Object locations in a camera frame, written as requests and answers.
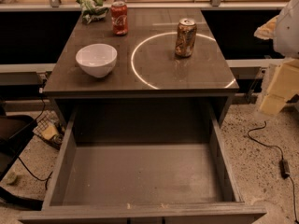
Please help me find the black power adapter cable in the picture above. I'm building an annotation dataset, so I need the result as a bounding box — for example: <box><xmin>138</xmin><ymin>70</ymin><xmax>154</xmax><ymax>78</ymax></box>
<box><xmin>247</xmin><ymin>120</ymin><xmax>299</xmax><ymax>224</ymax></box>

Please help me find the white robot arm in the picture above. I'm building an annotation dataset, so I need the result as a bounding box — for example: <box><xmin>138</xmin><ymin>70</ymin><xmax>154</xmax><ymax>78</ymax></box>
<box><xmin>254</xmin><ymin>0</ymin><xmax>299</xmax><ymax>116</ymax></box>

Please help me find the black cable on floor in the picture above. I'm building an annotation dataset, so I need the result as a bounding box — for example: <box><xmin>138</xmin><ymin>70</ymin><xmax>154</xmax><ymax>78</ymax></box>
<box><xmin>17</xmin><ymin>91</ymin><xmax>54</xmax><ymax>190</ymax></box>

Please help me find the orange soda can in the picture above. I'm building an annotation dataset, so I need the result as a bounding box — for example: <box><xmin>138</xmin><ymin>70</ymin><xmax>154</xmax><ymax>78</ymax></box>
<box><xmin>175</xmin><ymin>18</ymin><xmax>197</xmax><ymax>58</ymax></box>

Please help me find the wire basket with items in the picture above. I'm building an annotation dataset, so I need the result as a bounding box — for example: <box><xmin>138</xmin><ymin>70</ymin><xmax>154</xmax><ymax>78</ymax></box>
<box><xmin>34</xmin><ymin>111</ymin><xmax>64</xmax><ymax>150</ymax></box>

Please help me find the green chip bag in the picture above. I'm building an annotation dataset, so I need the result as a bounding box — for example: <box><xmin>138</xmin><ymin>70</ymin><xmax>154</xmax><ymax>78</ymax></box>
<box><xmin>77</xmin><ymin>0</ymin><xmax>108</xmax><ymax>24</ymax></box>

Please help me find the red cola can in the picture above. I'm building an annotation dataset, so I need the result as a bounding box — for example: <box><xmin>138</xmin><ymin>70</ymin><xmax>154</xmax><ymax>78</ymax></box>
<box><xmin>110</xmin><ymin>1</ymin><xmax>128</xmax><ymax>35</ymax></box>

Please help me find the black chair base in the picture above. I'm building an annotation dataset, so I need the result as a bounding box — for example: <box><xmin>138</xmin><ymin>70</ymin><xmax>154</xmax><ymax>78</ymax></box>
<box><xmin>0</xmin><ymin>107</ymin><xmax>43</xmax><ymax>211</ymax></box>

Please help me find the white ceramic bowl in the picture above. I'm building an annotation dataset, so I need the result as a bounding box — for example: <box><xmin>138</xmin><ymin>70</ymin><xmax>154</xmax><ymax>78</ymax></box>
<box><xmin>76</xmin><ymin>44</ymin><xmax>118</xmax><ymax>77</ymax></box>

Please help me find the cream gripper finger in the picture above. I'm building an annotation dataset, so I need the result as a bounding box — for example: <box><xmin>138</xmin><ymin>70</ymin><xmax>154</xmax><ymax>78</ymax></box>
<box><xmin>254</xmin><ymin>16</ymin><xmax>278</xmax><ymax>40</ymax></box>
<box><xmin>258</xmin><ymin>59</ymin><xmax>299</xmax><ymax>116</ymax></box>

